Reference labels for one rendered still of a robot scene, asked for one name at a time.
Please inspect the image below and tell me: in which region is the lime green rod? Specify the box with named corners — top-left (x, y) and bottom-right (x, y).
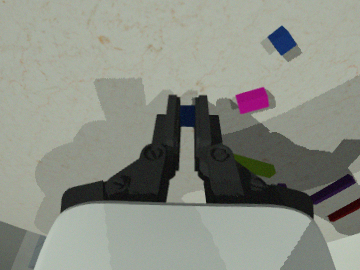
top-left (233, 154), bottom-right (276, 178)

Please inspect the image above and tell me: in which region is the small blue block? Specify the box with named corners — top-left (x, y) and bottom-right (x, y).
top-left (268, 26), bottom-right (297, 56)
top-left (180, 105), bottom-right (195, 127)

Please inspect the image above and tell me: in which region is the magenta block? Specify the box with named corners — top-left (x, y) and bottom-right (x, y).
top-left (235, 87), bottom-right (269, 114)

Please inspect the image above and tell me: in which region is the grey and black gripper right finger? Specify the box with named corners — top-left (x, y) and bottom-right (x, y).
top-left (194, 95), bottom-right (314, 220)

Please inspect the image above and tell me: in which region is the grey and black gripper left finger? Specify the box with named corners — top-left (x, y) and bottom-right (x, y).
top-left (60, 95), bottom-right (181, 213)

